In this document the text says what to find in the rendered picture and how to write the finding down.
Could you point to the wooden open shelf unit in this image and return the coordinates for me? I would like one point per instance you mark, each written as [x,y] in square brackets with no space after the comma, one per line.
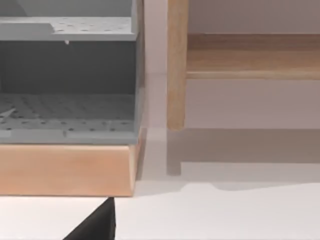
[176,75]

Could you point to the grey pierced drawer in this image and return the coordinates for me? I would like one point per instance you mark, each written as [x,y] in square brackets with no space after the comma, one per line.
[70,82]

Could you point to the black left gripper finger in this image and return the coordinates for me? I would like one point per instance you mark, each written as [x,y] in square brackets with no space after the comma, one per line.
[101,222]

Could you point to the pale wooden drawer front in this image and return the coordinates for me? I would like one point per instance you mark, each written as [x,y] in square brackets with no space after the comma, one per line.
[65,170]

